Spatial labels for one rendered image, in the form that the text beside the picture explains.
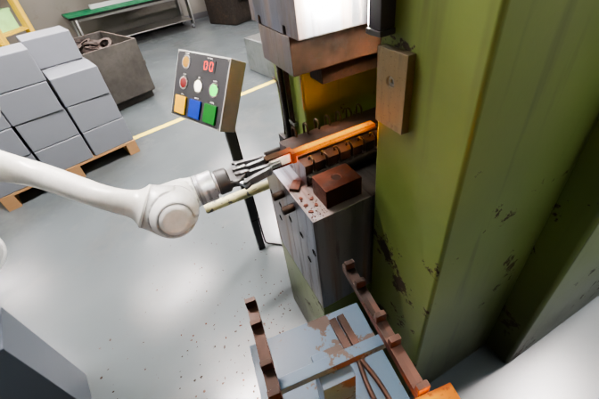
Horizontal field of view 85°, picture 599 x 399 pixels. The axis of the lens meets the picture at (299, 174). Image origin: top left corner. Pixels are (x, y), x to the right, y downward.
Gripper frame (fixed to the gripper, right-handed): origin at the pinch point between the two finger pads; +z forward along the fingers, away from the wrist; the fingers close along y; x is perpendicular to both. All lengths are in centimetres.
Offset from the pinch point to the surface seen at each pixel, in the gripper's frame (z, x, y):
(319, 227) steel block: 1.0, -11.3, 21.9
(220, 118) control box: -8.0, 0.7, -38.2
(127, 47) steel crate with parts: -39, -33, -356
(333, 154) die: 15.6, -0.6, 6.9
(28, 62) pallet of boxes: -101, 0, -221
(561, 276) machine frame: 63, -37, 58
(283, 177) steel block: 0.9, -8.2, -1.1
